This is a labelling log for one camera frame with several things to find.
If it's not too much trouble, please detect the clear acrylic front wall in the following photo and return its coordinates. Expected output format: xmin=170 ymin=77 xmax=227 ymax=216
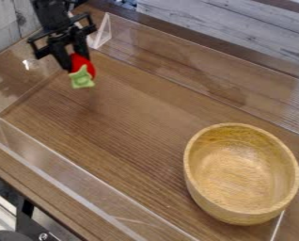
xmin=0 ymin=119 xmax=199 ymax=241

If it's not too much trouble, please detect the black table leg bracket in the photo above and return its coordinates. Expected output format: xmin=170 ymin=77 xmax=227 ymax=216
xmin=15 ymin=199 xmax=62 ymax=241

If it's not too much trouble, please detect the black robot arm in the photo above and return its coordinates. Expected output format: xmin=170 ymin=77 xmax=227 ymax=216
xmin=28 ymin=0 xmax=96 ymax=72

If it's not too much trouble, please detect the clear acrylic corner bracket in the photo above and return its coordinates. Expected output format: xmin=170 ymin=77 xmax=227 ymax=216
xmin=68 ymin=11 xmax=114 ymax=50

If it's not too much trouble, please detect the wooden bowl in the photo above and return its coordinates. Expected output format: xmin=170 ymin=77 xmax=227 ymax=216
xmin=183 ymin=122 xmax=299 ymax=226

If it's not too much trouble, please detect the red felt strawberry toy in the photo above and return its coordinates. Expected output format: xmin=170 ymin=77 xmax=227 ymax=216
xmin=70 ymin=53 xmax=96 ymax=89

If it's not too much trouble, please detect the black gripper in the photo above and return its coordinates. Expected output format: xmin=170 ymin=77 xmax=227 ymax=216
xmin=28 ymin=13 xmax=90 ymax=71

